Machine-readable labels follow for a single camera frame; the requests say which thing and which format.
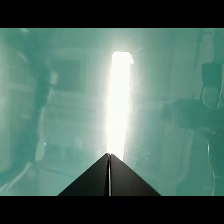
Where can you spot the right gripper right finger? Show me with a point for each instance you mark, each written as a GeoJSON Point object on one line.
{"type": "Point", "coordinates": [125, 181]}

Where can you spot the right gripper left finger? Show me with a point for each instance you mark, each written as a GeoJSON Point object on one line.
{"type": "Point", "coordinates": [95, 181]}

